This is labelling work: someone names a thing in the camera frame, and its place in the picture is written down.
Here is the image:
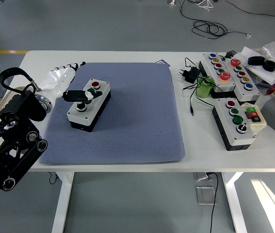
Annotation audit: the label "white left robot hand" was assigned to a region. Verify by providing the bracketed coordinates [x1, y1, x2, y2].
[38, 61, 103, 102]

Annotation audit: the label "three-button control box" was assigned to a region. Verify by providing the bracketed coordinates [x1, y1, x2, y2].
[66, 78, 111, 133]

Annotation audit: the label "five-button box, stop button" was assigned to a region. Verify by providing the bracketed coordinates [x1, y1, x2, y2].
[222, 54, 261, 102]
[199, 52, 237, 99]

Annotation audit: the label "four-button box with selector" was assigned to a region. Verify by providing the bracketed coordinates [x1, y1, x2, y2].
[212, 98, 257, 151]

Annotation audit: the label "cream oval tray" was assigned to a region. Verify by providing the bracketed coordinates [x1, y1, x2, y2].
[0, 86, 28, 111]

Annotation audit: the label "grey-blue textured mat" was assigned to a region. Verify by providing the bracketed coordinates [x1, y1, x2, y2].
[39, 62, 186, 166]

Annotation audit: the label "white table leg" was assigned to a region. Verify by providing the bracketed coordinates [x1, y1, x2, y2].
[51, 171, 75, 233]
[221, 171, 249, 233]

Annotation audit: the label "black power adapter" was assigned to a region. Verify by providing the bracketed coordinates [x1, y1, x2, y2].
[178, 66, 201, 84]

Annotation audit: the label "metal floor socket plate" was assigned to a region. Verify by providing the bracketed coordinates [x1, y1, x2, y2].
[195, 185, 218, 206]

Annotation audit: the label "thin black cable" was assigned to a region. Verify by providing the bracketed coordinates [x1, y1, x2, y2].
[48, 171, 59, 185]

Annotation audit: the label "black adapter cord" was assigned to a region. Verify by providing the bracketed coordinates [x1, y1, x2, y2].
[183, 57, 217, 116]

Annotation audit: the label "white floor cord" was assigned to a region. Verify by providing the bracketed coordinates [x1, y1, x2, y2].
[195, 0, 216, 12]

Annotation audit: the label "black foam ring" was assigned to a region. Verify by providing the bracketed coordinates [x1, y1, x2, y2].
[263, 60, 275, 72]
[247, 56, 265, 66]

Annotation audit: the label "coiled black floor cable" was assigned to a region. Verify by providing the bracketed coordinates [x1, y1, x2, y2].
[179, 0, 252, 40]

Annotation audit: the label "black power cable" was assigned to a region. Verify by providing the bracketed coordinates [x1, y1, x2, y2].
[206, 171, 220, 233]

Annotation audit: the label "cream switch, green red buttons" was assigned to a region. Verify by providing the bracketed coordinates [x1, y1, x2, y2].
[240, 102, 267, 136]

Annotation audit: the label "long black floor cable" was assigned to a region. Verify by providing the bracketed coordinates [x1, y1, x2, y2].
[224, 0, 275, 17]

